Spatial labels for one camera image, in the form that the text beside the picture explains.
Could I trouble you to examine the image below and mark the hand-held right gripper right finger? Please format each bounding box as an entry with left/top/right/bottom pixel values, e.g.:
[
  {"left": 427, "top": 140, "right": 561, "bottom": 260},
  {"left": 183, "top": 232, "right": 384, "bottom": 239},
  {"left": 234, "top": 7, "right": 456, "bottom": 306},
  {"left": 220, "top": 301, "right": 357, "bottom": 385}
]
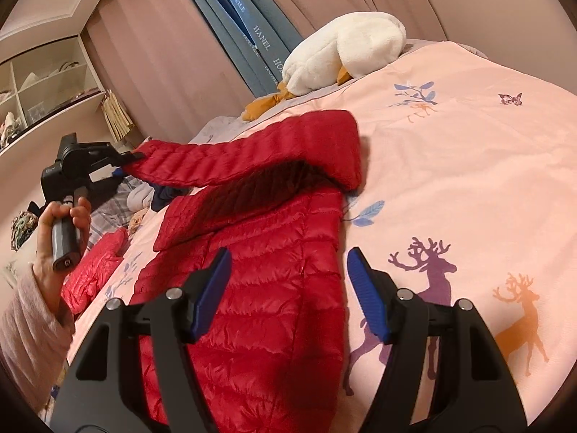
[{"left": 346, "top": 246, "right": 528, "bottom": 433}]

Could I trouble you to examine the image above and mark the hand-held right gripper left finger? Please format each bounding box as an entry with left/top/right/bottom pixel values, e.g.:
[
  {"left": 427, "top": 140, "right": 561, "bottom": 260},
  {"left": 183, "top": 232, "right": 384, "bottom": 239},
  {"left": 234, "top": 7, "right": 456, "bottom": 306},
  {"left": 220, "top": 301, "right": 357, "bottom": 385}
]
[{"left": 49, "top": 247, "right": 233, "bottom": 433}]

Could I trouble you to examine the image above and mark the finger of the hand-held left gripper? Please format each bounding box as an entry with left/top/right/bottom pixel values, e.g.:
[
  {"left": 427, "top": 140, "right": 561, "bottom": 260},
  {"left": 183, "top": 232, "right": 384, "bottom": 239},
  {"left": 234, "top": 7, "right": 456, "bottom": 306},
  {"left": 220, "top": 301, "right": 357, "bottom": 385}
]
[
  {"left": 108, "top": 146, "right": 147, "bottom": 167},
  {"left": 90, "top": 166, "right": 132, "bottom": 192}
]

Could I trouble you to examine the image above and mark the dark red down jacket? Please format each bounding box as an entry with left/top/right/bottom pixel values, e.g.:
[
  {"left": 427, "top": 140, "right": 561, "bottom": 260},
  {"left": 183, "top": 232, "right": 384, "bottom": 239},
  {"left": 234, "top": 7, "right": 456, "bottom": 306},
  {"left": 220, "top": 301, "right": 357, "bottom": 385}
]
[{"left": 121, "top": 109, "right": 364, "bottom": 433}]

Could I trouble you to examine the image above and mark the person's left forearm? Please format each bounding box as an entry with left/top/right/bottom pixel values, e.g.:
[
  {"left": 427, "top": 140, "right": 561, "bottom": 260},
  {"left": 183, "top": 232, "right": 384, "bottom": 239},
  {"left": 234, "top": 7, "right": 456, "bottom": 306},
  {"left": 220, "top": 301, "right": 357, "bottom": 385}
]
[{"left": 0, "top": 262, "right": 78, "bottom": 418}]

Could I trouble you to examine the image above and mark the person's left hand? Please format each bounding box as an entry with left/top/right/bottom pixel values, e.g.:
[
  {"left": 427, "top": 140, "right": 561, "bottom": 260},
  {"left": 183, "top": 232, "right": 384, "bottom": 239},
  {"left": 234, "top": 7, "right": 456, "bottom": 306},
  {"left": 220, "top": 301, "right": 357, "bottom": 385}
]
[{"left": 32, "top": 195, "right": 93, "bottom": 319}]

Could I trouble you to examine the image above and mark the grey cloth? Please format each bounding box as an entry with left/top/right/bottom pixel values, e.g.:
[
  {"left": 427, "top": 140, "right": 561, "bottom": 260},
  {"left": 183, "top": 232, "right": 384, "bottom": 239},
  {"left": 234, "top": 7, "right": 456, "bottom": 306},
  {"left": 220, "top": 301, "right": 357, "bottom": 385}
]
[{"left": 126, "top": 185, "right": 156, "bottom": 211}]

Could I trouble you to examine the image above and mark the plaid pillow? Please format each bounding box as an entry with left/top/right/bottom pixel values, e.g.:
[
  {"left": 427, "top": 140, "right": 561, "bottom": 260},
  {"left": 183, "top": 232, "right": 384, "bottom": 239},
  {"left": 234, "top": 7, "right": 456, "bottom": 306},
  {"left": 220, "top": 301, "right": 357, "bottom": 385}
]
[{"left": 87, "top": 176, "right": 146, "bottom": 250}]

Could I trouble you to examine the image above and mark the beige fringed hanging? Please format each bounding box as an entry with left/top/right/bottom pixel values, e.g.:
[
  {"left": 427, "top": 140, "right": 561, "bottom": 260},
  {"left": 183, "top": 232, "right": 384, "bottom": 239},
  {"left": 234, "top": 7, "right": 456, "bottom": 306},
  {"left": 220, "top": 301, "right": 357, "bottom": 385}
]
[{"left": 101, "top": 90, "right": 136, "bottom": 143}]

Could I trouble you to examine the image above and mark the navy blue garment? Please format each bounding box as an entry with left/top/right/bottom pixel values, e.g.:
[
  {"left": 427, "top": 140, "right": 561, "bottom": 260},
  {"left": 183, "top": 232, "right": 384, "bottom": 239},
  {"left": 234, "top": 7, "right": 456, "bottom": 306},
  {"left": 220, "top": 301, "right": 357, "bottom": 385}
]
[{"left": 150, "top": 184, "right": 186, "bottom": 213}]

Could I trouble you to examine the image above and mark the peach printed cloth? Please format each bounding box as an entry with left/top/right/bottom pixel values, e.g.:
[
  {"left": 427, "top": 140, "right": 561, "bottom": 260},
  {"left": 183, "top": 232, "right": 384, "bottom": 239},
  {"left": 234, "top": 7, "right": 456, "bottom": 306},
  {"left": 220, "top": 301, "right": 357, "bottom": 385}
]
[{"left": 127, "top": 210, "right": 150, "bottom": 236}]

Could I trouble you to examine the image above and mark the patterned fabric bag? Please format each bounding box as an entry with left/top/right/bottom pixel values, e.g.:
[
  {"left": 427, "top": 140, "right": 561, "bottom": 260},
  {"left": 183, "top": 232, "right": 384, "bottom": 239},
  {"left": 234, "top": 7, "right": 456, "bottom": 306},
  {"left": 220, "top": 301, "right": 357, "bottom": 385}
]
[{"left": 10, "top": 210, "right": 42, "bottom": 252}]

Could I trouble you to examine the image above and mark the white shelf cabinet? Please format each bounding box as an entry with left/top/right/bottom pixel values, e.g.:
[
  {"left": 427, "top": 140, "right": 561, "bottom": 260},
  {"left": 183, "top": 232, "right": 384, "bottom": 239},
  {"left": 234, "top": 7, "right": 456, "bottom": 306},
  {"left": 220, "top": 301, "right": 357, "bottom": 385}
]
[{"left": 0, "top": 34, "right": 110, "bottom": 156}]

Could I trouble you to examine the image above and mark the white folded cloth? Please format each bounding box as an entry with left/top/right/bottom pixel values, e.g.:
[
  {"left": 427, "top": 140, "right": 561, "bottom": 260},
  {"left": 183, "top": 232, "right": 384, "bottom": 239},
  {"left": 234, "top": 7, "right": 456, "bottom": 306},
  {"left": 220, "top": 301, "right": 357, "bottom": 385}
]
[{"left": 19, "top": 71, "right": 51, "bottom": 95}]

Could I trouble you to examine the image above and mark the bright red down jacket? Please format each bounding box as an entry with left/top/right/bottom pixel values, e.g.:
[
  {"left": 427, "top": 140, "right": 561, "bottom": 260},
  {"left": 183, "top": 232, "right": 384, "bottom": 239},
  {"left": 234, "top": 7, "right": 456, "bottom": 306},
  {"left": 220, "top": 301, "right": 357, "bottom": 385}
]
[{"left": 60, "top": 227, "right": 131, "bottom": 315}]

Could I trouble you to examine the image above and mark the pink curtain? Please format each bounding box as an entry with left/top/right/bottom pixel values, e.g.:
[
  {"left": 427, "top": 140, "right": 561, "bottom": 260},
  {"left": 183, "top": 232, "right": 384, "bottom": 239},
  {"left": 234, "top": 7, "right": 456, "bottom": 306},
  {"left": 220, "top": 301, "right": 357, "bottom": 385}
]
[{"left": 85, "top": 0, "right": 452, "bottom": 145}]

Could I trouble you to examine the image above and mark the pink deer-print duvet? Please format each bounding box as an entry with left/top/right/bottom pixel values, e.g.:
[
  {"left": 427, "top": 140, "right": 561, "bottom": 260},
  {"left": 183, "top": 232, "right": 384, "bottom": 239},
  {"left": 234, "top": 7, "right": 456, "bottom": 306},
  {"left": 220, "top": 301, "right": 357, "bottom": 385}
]
[{"left": 40, "top": 40, "right": 577, "bottom": 433}]

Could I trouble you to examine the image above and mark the white goose plush toy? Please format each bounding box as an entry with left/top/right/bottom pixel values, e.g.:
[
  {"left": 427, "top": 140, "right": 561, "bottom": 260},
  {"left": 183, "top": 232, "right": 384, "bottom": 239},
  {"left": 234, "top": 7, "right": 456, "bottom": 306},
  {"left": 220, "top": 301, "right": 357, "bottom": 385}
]
[{"left": 241, "top": 11, "right": 408, "bottom": 122}]

